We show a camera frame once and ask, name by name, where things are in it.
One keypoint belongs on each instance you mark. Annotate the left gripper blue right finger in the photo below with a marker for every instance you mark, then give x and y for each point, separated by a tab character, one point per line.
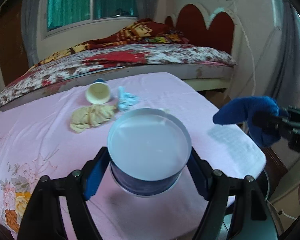
251	218

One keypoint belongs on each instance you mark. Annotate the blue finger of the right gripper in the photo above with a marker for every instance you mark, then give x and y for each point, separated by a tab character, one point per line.
286	126
293	111

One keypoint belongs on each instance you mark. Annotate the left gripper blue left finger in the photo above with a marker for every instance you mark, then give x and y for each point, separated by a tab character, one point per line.
43	219

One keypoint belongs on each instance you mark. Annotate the blue cloth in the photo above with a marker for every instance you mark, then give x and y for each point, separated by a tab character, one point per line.
244	109

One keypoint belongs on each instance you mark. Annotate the blue white paper bowl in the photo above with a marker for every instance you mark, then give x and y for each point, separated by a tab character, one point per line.
148	150

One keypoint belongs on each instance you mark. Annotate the beige cloth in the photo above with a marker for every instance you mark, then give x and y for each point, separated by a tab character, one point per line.
91	116

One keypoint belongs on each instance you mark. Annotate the blue white paper cup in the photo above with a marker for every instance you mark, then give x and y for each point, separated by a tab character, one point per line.
98	92

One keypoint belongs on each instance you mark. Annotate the light blue glove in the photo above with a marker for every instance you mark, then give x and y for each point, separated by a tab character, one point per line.
125	100

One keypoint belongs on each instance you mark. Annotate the grey curtain right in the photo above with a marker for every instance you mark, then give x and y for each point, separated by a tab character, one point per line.
284	84

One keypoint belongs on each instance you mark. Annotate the brown wooden door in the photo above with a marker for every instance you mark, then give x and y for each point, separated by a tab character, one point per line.
13	58

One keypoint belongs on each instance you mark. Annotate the red patterned blanket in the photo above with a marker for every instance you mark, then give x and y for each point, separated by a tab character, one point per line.
141	31

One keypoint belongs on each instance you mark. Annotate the floral bed sheet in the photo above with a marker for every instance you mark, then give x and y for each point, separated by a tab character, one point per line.
110	57

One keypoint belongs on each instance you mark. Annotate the window with green curtain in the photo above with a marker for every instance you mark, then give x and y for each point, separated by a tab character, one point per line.
61	15

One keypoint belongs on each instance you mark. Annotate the grey curtain left of window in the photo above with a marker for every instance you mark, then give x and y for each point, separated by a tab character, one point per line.
29	20

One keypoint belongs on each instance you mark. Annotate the bed frame with red headboard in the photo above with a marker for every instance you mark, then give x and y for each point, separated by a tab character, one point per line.
188	40

